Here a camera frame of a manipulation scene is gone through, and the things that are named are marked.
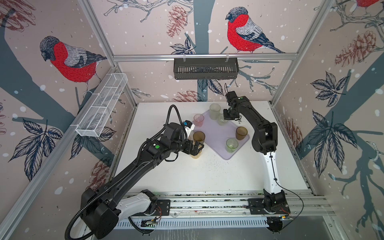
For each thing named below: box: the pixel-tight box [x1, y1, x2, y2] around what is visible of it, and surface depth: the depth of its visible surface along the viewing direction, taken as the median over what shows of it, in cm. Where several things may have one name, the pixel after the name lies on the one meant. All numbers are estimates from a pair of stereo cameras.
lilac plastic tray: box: [194, 109, 250, 160], surface depth 104 cm
